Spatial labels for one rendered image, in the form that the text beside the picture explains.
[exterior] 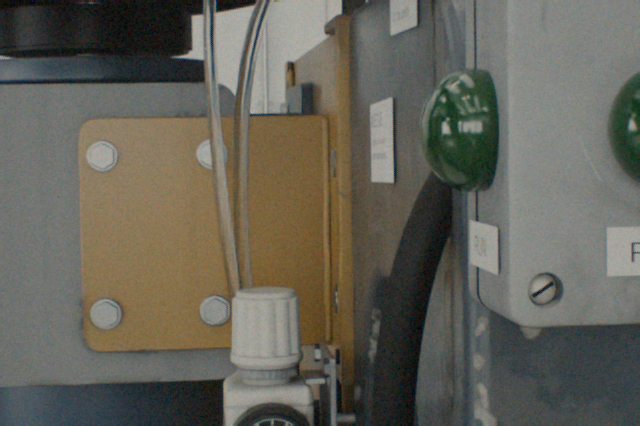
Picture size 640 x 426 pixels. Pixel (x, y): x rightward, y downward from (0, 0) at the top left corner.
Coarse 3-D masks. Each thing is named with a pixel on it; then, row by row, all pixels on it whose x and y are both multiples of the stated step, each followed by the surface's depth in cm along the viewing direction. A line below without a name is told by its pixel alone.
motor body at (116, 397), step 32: (0, 64) 76; (32, 64) 75; (64, 64) 75; (96, 64) 75; (128, 64) 75; (160, 64) 76; (192, 64) 78; (96, 384) 75; (128, 384) 76; (160, 384) 77; (192, 384) 78; (0, 416) 77; (32, 416) 76; (64, 416) 76; (96, 416) 76; (128, 416) 76; (160, 416) 77; (192, 416) 79
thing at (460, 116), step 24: (456, 72) 32; (480, 72) 32; (432, 96) 32; (456, 96) 31; (480, 96) 31; (432, 120) 32; (456, 120) 31; (480, 120) 31; (432, 144) 32; (456, 144) 31; (480, 144) 31; (432, 168) 32; (456, 168) 31; (480, 168) 31
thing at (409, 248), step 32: (448, 192) 37; (416, 224) 36; (448, 224) 37; (416, 256) 36; (416, 288) 36; (384, 320) 37; (416, 320) 36; (384, 352) 36; (416, 352) 37; (384, 384) 37; (416, 384) 37; (384, 416) 37
